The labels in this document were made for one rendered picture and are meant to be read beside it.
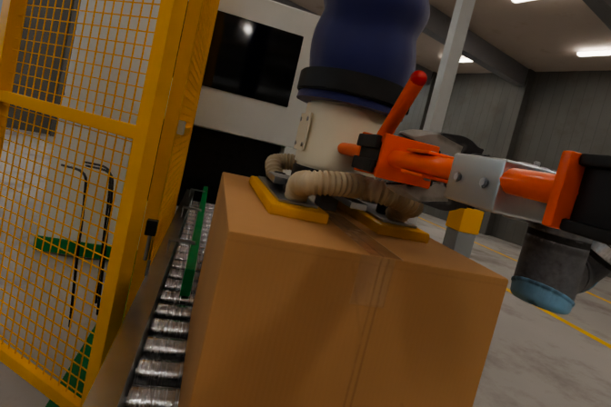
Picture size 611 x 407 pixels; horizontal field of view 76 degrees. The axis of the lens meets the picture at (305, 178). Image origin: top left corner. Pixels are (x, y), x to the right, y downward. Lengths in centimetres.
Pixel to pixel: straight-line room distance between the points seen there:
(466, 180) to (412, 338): 28
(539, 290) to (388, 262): 28
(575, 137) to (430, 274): 951
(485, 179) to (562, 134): 977
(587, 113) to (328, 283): 969
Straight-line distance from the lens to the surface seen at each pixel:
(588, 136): 994
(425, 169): 44
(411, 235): 70
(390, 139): 52
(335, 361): 56
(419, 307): 57
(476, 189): 37
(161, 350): 103
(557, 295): 73
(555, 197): 29
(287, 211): 62
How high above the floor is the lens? 106
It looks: 5 degrees down
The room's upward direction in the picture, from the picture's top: 13 degrees clockwise
